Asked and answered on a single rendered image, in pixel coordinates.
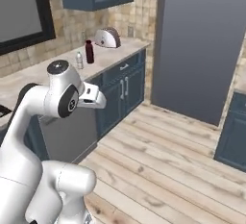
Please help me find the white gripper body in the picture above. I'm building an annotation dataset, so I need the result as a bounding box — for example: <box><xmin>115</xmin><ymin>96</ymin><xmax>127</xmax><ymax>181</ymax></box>
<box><xmin>77</xmin><ymin>90</ymin><xmax>108</xmax><ymax>110</ymax></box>

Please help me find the blue cupboard door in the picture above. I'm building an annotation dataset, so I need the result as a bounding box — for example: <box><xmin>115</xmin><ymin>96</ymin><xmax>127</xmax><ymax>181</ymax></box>
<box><xmin>95</xmin><ymin>76</ymin><xmax>125</xmax><ymax>140</ymax></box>
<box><xmin>123</xmin><ymin>66</ymin><xmax>146</xmax><ymax>116</ymax></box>

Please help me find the blue drawer front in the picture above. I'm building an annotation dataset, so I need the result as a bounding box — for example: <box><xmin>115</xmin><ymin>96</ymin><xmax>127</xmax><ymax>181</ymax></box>
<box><xmin>101</xmin><ymin>54</ymin><xmax>141</xmax><ymax>87</ymax></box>

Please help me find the clear water bottle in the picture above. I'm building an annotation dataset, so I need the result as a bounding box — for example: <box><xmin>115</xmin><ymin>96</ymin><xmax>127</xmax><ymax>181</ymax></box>
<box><xmin>75</xmin><ymin>51</ymin><xmax>85</xmax><ymax>70</ymax></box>

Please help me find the dark red bottle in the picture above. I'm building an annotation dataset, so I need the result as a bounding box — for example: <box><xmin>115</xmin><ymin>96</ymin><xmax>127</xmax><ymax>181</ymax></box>
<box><xmin>84</xmin><ymin>39</ymin><xmax>95</xmax><ymax>64</ymax></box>

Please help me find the white and brown toaster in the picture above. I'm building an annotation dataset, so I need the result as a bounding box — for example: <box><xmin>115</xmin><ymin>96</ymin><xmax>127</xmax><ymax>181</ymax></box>
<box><xmin>93</xmin><ymin>26</ymin><xmax>122</xmax><ymax>50</ymax></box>

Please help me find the narrow blue cupboard panel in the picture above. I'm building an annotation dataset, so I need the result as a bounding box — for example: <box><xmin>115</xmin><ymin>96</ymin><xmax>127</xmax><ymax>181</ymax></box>
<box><xmin>23</xmin><ymin>115</ymin><xmax>50</xmax><ymax>162</ymax></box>

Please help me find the black hob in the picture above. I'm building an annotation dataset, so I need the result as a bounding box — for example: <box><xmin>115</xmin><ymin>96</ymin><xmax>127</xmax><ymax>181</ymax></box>
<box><xmin>0</xmin><ymin>104</ymin><xmax>13</xmax><ymax>119</ymax></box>

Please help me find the grey fridge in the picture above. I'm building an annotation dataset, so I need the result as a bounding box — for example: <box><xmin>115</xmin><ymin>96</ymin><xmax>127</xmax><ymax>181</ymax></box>
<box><xmin>151</xmin><ymin>0</ymin><xmax>246</xmax><ymax>127</ymax></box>

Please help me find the black framed window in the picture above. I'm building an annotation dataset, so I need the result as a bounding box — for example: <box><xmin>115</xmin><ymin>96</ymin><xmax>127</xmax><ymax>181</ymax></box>
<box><xmin>0</xmin><ymin>0</ymin><xmax>57</xmax><ymax>57</ymax></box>

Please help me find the blue base cupboard run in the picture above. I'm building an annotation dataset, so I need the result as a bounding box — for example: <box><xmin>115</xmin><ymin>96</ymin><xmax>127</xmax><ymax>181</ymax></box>
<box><xmin>213</xmin><ymin>90</ymin><xmax>246</xmax><ymax>173</ymax></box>

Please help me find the silver door handle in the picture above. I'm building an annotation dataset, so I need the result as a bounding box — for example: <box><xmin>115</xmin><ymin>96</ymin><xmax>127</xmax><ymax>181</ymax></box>
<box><xmin>119</xmin><ymin>79</ymin><xmax>125</xmax><ymax>101</ymax></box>
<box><xmin>124</xmin><ymin>76</ymin><xmax>130</xmax><ymax>97</ymax></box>

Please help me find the silver drawer handle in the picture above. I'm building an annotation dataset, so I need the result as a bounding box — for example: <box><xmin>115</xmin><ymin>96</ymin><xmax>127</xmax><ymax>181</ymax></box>
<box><xmin>119</xmin><ymin>62</ymin><xmax>131</xmax><ymax>72</ymax></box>

